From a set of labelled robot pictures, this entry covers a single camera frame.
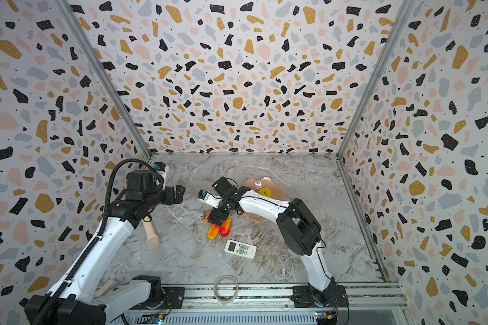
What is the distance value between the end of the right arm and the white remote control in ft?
0.40

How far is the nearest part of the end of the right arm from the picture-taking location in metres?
0.67

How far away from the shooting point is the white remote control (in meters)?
0.85
